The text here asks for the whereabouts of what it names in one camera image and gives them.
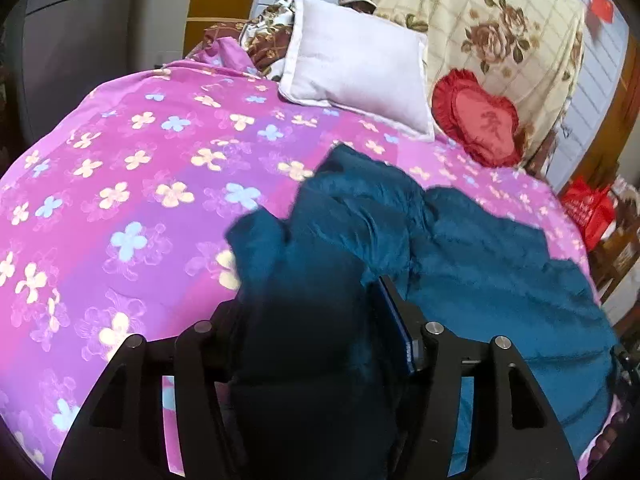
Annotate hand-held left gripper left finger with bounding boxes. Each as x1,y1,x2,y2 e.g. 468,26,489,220
52,302,251,480

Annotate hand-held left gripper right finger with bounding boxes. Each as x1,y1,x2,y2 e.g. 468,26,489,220
372,275,581,480

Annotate teal puffer jacket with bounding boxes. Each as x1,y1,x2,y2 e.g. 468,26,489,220
225,142,621,480

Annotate wooden furniture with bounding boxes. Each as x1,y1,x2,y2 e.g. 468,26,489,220
592,220,640,306

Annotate red shopping bag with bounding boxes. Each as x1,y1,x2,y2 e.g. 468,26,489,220
560,176,617,253

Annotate pink floral bedsheet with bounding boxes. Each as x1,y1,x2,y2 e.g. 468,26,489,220
0,40,623,480

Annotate red heart-shaped cushion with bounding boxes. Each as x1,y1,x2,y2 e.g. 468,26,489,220
431,69,523,168

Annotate white pillow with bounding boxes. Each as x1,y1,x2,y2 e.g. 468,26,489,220
277,0,436,142

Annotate brown floral cloth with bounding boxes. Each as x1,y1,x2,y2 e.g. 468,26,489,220
202,0,296,81

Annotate cream rose-print blanket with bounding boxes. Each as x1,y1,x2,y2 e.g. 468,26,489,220
362,0,586,161

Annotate grey cabinet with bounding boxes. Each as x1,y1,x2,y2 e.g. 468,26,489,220
15,0,201,131

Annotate red paper wall decoration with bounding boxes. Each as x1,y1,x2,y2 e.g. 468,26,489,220
585,0,617,31

